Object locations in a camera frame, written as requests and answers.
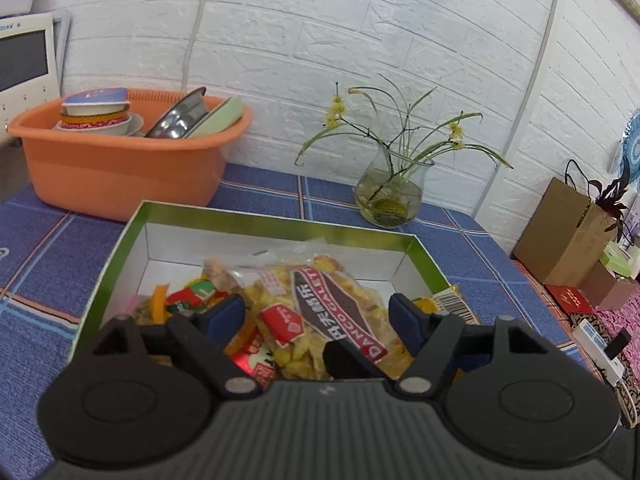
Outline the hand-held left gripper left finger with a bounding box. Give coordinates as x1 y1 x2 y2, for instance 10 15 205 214
90 292 274 398

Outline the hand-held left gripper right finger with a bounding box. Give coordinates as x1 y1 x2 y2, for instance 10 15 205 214
387 292 552 397

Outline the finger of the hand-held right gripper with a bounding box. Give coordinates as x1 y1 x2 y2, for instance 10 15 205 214
322 340 402 382

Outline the orange green chip packet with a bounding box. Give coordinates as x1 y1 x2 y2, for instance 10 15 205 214
165 279 228 317

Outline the yellow barcode snack packet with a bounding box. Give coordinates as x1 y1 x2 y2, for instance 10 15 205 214
415 284 482 332

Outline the red peanut packet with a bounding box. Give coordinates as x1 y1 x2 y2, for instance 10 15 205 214
227 331 282 387

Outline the clear brown-label cracker packet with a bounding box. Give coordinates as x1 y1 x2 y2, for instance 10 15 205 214
220 254 417 382

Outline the green cardboard box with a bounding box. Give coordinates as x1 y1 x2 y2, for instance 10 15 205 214
67 200 453 377

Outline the glass vase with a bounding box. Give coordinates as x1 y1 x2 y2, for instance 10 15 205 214
353 157 435 229

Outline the red booklet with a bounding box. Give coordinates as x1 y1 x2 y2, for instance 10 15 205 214
544 284 597 317

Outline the brown paper bag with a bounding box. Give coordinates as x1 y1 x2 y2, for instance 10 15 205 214
513 176 618 287

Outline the orange plastic basin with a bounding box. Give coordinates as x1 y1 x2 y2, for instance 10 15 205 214
7 88 254 223

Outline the white flat device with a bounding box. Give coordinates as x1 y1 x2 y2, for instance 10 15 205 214
572 322 627 382

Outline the blue checked tablecloth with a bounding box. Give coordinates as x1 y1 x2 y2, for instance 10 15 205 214
0 162 603 467

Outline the yellow flowering plant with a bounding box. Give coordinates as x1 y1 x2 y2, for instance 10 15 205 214
294 80 514 211

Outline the green plate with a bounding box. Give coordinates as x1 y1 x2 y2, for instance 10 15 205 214
187 95 245 140

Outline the beige pink box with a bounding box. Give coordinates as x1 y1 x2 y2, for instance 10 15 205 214
579 259 640 312

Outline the white bowl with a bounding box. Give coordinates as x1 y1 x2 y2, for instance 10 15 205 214
54 112 146 137

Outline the small black device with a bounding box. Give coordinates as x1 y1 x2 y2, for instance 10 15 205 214
607 329 632 359

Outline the patterned rim bowl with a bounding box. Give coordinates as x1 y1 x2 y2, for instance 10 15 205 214
58 109 132 131

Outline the purple leafed plant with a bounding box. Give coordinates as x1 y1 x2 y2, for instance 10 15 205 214
565 159 640 252

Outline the white appliance with screen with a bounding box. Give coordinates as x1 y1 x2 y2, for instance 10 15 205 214
0 10 72 137

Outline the white wall conduit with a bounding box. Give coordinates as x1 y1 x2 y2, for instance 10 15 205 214
474 0 567 217

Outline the blue round wall decoration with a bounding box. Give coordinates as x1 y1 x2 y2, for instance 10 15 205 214
607 107 640 182

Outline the white wall cable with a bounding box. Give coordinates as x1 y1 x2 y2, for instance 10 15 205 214
182 0 217 92

